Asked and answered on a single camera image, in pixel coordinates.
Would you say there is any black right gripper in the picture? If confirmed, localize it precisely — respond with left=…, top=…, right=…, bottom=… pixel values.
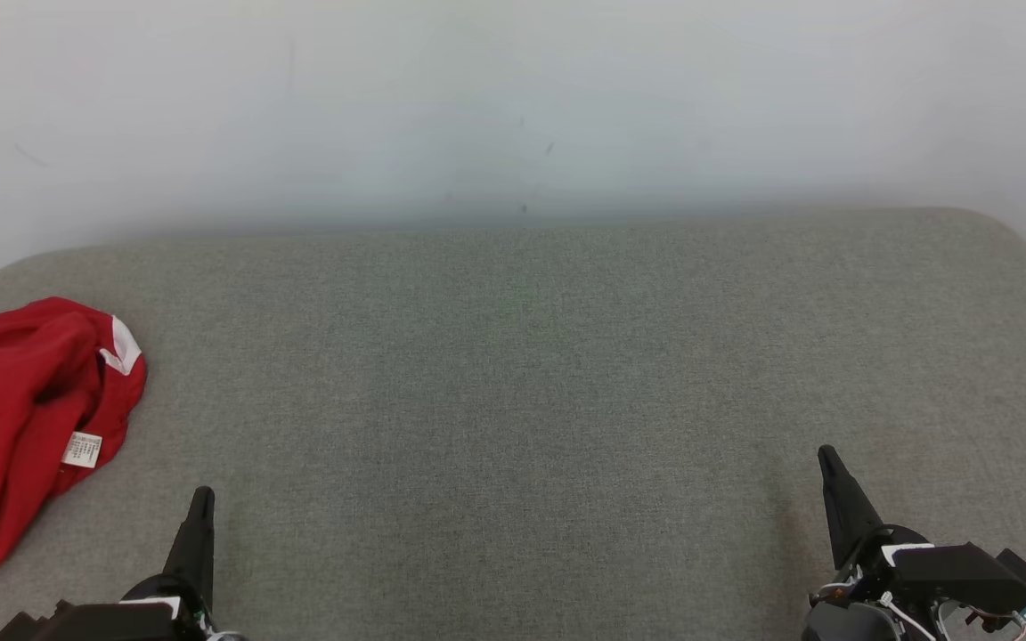
left=802, top=445, right=941, bottom=641

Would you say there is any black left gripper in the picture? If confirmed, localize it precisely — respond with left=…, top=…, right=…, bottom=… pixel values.
left=121, top=486, right=247, bottom=641

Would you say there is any grey fabric sofa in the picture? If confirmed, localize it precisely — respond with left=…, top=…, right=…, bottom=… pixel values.
left=0, top=207, right=1026, bottom=641

